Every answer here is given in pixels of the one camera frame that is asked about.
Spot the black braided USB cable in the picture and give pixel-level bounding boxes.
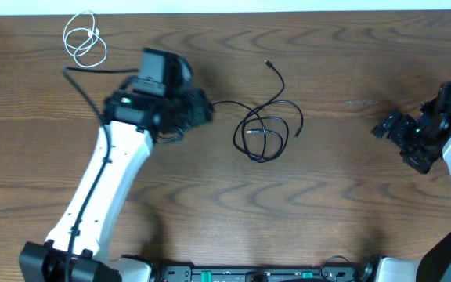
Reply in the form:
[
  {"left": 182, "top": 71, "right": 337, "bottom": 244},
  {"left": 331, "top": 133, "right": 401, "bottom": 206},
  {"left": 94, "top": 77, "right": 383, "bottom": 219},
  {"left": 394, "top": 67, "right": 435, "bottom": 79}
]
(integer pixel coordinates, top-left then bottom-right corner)
[{"left": 240, "top": 99, "right": 305, "bottom": 164}]

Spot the white USB cable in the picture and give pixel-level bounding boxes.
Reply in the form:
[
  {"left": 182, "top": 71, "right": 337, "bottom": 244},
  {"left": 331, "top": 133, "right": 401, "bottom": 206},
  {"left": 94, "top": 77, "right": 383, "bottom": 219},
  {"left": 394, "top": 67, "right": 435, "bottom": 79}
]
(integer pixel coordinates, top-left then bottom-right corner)
[{"left": 62, "top": 9, "right": 108, "bottom": 69}]

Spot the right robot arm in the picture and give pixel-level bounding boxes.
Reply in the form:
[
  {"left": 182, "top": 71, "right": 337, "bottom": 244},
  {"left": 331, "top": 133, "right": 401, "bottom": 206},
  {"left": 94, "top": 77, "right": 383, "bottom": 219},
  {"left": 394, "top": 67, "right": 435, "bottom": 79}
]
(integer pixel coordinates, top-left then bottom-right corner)
[{"left": 361, "top": 81, "right": 451, "bottom": 281}]

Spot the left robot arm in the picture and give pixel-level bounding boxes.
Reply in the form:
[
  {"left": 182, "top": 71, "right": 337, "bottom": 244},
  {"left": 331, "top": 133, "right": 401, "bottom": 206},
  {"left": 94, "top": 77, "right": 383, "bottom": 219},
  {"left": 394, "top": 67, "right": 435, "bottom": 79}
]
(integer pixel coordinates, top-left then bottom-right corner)
[{"left": 19, "top": 48, "right": 214, "bottom": 281}]

